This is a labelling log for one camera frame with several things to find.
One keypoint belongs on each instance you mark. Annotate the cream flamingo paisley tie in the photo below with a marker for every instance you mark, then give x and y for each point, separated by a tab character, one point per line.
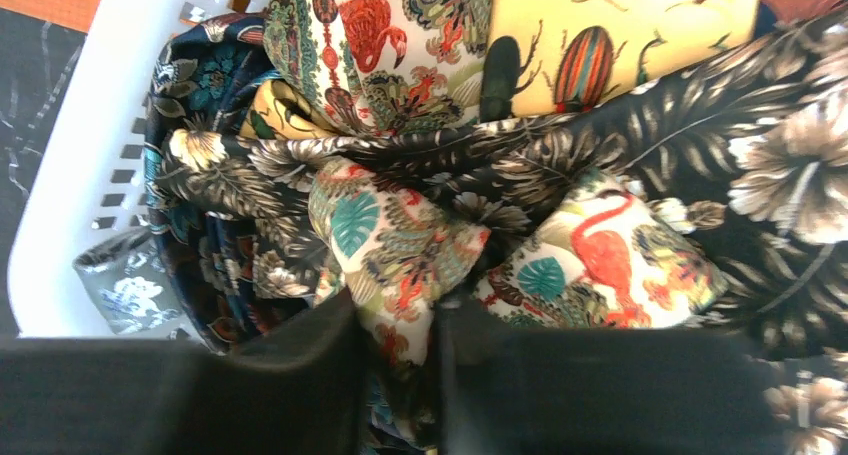
536	213

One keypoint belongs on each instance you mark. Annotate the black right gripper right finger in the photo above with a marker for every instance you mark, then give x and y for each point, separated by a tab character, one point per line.
509	390

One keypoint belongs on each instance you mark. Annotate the dark blue floral tie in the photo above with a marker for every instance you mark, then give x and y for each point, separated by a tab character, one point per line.
207	203

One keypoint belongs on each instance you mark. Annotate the black tropical floral tie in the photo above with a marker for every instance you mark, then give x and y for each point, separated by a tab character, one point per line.
748	152

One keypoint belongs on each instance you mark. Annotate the grey floral tie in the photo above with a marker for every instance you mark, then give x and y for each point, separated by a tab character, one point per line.
126	280

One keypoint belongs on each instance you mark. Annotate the yellow beetle print tie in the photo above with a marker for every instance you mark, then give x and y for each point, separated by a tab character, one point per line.
394	67

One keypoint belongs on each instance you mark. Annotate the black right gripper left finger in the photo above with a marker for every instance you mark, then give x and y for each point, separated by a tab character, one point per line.
298	390

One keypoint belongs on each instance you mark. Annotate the white plastic laundry basket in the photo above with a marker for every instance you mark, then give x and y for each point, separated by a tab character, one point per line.
90	183

